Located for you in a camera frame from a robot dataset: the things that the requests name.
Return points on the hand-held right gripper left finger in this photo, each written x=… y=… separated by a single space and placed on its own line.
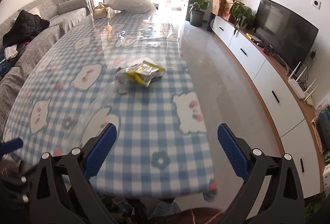
x=101 y=151

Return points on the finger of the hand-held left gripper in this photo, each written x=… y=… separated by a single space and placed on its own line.
x=11 y=145
x=15 y=180

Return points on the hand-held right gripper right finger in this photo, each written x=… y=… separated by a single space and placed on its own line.
x=232 y=153

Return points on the yellow silver snack wrapper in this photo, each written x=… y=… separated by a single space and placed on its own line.
x=144 y=72

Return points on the blue checked tablecloth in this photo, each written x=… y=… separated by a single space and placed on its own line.
x=144 y=115

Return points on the white television cabinet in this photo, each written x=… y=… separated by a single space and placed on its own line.
x=278 y=90

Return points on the blue garment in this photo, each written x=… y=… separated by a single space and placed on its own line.
x=3 y=64

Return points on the person's leg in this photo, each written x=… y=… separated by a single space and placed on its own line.
x=165 y=209

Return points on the white router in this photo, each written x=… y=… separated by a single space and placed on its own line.
x=299 y=90

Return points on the white cloth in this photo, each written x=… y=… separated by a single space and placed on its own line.
x=10 y=51

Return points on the white tissue pack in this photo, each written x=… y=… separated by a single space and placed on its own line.
x=327 y=175

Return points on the small green plant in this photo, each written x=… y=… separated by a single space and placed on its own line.
x=315 y=204

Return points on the grey covered sofa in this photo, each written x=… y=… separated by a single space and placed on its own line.
x=33 y=46

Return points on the yellow packet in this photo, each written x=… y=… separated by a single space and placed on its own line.
x=253 y=36

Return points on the black quilted jacket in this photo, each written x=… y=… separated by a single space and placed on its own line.
x=25 y=24

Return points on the dark blue box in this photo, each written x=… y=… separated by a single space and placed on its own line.
x=210 y=23

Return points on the black flat television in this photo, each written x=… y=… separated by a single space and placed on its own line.
x=283 y=30

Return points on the tan gift box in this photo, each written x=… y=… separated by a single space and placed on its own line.
x=100 y=12

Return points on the leafy cabinet plant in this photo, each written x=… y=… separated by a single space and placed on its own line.
x=242 y=14

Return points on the potted floor plant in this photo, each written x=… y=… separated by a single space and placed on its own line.
x=197 y=17

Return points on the brown gift bag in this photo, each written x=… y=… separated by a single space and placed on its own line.
x=229 y=11

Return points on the light tan gift bag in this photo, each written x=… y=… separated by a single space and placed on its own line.
x=218 y=6

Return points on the white wall socket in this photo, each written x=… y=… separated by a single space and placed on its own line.
x=316 y=3

